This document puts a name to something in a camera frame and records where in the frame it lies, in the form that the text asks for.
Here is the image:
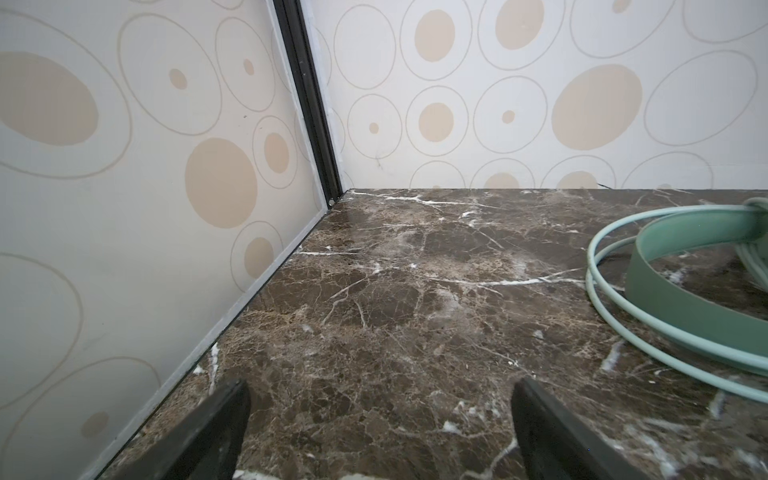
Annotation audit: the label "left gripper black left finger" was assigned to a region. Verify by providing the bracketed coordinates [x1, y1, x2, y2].
[116, 379, 251, 480]

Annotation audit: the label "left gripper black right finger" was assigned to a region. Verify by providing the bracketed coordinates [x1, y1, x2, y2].
[511, 377, 647, 480]

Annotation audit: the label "mint green headphones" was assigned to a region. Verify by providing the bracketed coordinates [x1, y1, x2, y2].
[585, 197, 767, 403]

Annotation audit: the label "black frame post left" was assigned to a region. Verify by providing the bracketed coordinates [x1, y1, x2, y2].
[273, 0, 344, 208]

